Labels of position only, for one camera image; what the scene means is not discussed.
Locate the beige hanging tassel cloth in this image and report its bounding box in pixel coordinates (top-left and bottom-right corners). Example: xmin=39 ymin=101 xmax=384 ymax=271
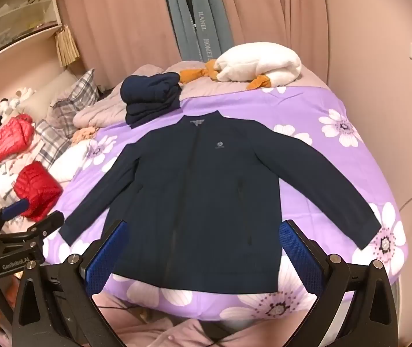
xmin=55 ymin=25 xmax=81 ymax=67

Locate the white spotted plush dog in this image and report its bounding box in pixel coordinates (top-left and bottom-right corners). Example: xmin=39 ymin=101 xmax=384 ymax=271
xmin=0 ymin=99 xmax=19 ymax=117

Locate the cream folded garment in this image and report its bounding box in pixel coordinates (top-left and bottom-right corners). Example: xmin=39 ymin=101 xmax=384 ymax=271
xmin=52 ymin=141 xmax=94 ymax=183

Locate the white wall shelf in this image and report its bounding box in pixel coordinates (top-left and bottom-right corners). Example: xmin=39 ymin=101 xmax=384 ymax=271
xmin=0 ymin=0 xmax=64 ymax=75

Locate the folded navy clothes stack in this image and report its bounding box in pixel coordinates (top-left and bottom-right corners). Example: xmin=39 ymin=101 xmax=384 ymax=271
xmin=120 ymin=72 xmax=184 ymax=129

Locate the grey-green curtain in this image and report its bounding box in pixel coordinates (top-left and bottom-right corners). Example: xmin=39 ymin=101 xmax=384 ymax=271
xmin=160 ymin=0 xmax=233 ymax=62

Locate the navy zip jacket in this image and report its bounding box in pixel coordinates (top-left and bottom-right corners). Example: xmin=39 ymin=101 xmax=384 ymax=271
xmin=58 ymin=110 xmax=383 ymax=293

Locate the white goose plush toy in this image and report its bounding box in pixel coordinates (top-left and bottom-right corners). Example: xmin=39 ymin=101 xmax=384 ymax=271
xmin=179 ymin=42 xmax=303 ymax=91

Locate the folded red down jacket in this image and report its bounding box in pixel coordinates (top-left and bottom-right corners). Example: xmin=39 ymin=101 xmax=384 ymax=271
xmin=14 ymin=161 xmax=64 ymax=222

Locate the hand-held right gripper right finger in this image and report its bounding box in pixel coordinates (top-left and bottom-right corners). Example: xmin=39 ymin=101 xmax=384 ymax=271
xmin=278 ymin=219 xmax=400 ymax=347

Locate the pink curtain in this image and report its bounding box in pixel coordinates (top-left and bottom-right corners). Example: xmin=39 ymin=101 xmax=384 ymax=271
xmin=59 ymin=0 xmax=182 ymax=91
xmin=213 ymin=0 xmax=331 ymax=80

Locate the cream plush toy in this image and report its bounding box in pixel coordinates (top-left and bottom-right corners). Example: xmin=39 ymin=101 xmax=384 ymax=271
xmin=14 ymin=87 xmax=35 ymax=101

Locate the white printed garment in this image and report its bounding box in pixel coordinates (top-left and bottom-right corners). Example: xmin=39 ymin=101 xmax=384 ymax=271
xmin=0 ymin=166 xmax=24 ymax=201

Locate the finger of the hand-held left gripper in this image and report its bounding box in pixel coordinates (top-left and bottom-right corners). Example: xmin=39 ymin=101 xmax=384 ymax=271
xmin=25 ymin=210 xmax=65 ymax=241
xmin=0 ymin=198 xmax=30 ymax=225

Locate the grey plaid pillow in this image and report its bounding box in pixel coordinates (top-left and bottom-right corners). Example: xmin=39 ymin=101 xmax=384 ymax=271
xmin=34 ymin=119 xmax=77 ymax=170
xmin=49 ymin=69 xmax=100 ymax=131

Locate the grey-pink quilt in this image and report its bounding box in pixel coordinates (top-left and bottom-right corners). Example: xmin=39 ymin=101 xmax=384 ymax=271
xmin=73 ymin=62 xmax=327 ymax=131

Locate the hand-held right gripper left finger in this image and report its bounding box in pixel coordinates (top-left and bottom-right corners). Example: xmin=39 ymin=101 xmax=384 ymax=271
xmin=12 ymin=219 xmax=130 ymax=347

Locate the purple floral bedsheet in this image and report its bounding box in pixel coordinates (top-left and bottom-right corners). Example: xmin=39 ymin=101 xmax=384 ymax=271
xmin=41 ymin=86 xmax=407 ymax=320

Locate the peach cloth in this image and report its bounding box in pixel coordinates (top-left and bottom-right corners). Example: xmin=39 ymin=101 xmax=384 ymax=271
xmin=72 ymin=126 xmax=100 ymax=144

